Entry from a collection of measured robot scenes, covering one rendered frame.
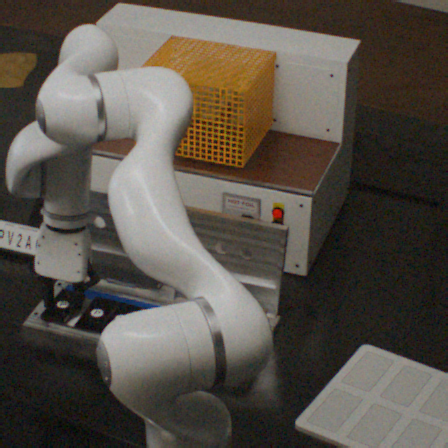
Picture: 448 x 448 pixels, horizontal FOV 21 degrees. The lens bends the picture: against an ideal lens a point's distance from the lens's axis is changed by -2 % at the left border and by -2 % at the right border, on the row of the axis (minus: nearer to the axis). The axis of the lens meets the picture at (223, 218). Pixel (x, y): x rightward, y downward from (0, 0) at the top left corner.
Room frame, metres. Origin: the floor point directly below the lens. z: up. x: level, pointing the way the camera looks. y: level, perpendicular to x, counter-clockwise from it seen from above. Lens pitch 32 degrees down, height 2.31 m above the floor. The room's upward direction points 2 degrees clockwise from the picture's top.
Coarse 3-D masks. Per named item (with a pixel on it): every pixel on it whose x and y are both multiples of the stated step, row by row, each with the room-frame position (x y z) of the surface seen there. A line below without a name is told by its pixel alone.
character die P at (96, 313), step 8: (96, 296) 1.90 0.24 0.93; (96, 304) 1.88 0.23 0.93; (104, 304) 1.88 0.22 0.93; (112, 304) 1.88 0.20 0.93; (88, 312) 1.85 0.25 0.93; (96, 312) 1.85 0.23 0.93; (104, 312) 1.85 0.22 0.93; (80, 320) 1.82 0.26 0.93; (88, 320) 1.83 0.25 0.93; (96, 320) 1.83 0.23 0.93; (104, 320) 1.83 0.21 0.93; (88, 328) 1.80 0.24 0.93; (96, 328) 1.80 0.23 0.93
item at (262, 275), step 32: (96, 192) 1.99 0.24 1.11; (96, 224) 1.99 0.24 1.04; (192, 224) 1.93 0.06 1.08; (224, 224) 1.92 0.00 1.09; (256, 224) 1.89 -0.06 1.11; (96, 256) 1.97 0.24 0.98; (128, 256) 1.95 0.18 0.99; (224, 256) 1.91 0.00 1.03; (256, 256) 1.89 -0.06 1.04; (256, 288) 1.87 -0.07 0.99
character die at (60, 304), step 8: (56, 296) 1.89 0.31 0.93; (64, 296) 1.90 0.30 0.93; (56, 304) 1.87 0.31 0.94; (64, 304) 1.87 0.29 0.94; (48, 312) 1.84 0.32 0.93; (56, 312) 1.84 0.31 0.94; (64, 312) 1.84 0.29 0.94; (48, 320) 1.82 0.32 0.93; (56, 320) 1.82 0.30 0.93; (64, 320) 1.82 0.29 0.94
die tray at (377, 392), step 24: (360, 360) 1.75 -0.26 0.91; (384, 360) 1.76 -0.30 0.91; (408, 360) 1.76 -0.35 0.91; (336, 384) 1.68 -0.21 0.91; (360, 384) 1.69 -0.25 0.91; (384, 384) 1.69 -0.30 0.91; (408, 384) 1.69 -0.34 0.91; (432, 384) 1.69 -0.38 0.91; (312, 408) 1.62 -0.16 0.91; (336, 408) 1.62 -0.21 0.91; (360, 408) 1.62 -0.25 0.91; (384, 408) 1.62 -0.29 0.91; (408, 408) 1.62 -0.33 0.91; (432, 408) 1.62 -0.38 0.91; (312, 432) 1.56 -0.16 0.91; (336, 432) 1.56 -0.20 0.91; (360, 432) 1.56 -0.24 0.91; (384, 432) 1.56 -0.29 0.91; (408, 432) 1.56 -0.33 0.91; (432, 432) 1.56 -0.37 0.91
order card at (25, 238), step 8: (0, 224) 2.11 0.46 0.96; (8, 224) 2.10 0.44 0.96; (16, 224) 2.10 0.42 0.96; (0, 232) 2.10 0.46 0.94; (8, 232) 2.10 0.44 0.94; (16, 232) 2.09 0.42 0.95; (24, 232) 2.09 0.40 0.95; (32, 232) 2.09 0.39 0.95; (0, 240) 2.09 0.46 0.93; (8, 240) 2.09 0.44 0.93; (16, 240) 2.09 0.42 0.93; (24, 240) 2.08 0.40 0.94; (32, 240) 2.08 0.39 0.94; (8, 248) 2.08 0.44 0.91; (16, 248) 2.08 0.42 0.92; (24, 248) 2.07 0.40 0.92; (32, 248) 2.07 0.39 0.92
